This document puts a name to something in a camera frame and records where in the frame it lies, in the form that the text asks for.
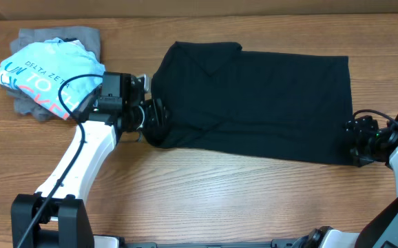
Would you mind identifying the dark teal t-shirt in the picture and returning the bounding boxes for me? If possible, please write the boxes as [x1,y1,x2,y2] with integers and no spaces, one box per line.
[144,41,353,165]

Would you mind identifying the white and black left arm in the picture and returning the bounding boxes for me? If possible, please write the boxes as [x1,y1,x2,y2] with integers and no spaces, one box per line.
[11,72,167,248]

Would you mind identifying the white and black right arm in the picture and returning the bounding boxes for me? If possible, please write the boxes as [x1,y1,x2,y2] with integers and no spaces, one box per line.
[289,109,398,248]

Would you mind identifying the grey folded garment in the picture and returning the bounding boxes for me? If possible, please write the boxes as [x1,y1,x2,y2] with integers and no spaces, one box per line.
[1,26,101,121]

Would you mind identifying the light blue printed t-shirt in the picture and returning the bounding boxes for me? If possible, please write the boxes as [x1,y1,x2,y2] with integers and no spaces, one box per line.
[0,37,105,120]

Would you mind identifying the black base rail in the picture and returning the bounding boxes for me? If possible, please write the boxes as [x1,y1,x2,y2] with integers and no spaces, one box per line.
[94,236,303,248]

